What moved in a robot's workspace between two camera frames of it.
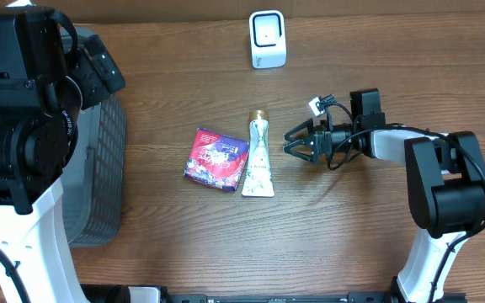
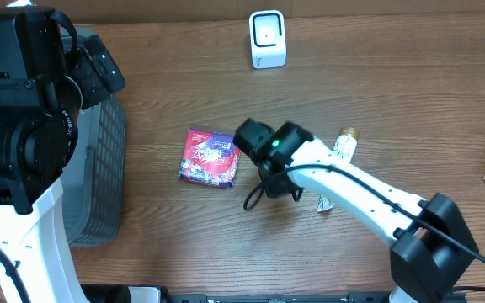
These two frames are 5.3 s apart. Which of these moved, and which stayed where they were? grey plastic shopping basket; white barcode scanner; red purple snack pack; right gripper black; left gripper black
Moved: red purple snack pack; right gripper black
Stayed: left gripper black; white barcode scanner; grey plastic shopping basket
